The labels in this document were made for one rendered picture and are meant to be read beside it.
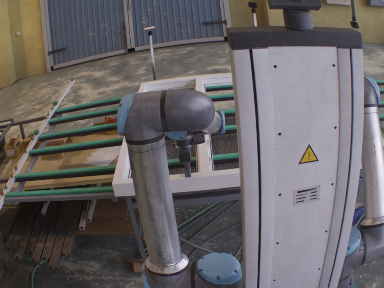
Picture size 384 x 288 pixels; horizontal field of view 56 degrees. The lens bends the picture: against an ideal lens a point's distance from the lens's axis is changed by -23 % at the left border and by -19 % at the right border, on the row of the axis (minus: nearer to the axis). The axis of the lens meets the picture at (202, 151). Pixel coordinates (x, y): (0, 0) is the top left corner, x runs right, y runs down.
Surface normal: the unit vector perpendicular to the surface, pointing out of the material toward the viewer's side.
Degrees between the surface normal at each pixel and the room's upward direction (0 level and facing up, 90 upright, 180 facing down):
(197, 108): 73
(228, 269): 5
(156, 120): 89
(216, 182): 90
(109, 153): 0
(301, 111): 90
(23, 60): 90
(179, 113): 78
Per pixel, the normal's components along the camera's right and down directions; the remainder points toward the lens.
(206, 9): 0.04, 0.47
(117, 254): -0.10, -0.88
